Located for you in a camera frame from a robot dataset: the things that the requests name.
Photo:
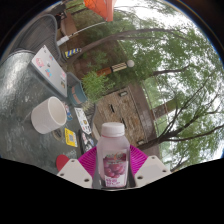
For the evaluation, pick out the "white sticker sheet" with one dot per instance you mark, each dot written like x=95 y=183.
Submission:
x=82 y=120

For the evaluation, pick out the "grey laptop with stickers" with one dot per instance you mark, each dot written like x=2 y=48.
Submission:
x=48 y=70

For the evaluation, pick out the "potted plant in blue pot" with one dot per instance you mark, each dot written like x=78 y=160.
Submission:
x=93 y=86

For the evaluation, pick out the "brown lamp post white globe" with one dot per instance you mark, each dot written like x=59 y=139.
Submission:
x=116 y=67

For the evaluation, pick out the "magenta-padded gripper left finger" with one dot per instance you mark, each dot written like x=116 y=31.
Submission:
x=75 y=171

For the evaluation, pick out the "yellow card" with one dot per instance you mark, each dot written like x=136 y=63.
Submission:
x=70 y=137

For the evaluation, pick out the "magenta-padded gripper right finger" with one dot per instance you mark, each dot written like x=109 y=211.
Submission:
x=150 y=170

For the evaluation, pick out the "grey wicker chair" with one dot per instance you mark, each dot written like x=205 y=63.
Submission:
x=38 y=35

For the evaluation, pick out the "white cup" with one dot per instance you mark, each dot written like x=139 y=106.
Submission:
x=45 y=120

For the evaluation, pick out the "pink drink bottle white cap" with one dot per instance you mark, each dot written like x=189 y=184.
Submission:
x=113 y=153

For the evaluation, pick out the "orange canopy tent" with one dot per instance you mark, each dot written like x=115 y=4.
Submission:
x=101 y=8

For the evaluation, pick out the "flat round red coaster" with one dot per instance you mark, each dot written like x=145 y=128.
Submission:
x=61 y=162

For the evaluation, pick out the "wall lamp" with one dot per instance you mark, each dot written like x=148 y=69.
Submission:
x=140 y=142
x=122 y=93

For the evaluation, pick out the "blue yellow striped bollard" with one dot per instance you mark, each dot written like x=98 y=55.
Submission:
x=72 y=52

